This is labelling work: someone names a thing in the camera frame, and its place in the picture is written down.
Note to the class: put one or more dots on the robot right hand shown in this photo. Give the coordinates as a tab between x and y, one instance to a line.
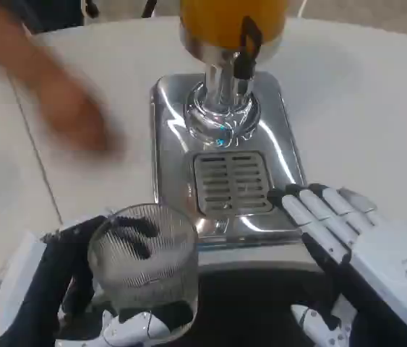
376	264

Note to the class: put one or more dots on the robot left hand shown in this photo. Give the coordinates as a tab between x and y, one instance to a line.
49	274

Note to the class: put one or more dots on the clear ribbed glass cup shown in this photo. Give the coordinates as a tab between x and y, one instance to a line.
145	260

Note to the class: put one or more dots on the steel drip tray grid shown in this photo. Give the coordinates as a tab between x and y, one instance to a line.
232	182

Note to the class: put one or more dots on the person's hand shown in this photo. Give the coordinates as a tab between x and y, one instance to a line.
55	86

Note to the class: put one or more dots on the steel orange juice dispenser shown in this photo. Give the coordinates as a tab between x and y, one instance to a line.
225	108

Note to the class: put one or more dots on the black dispenser tap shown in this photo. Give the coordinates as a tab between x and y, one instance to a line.
250	47

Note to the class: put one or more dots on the person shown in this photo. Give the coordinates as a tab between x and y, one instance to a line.
56	14

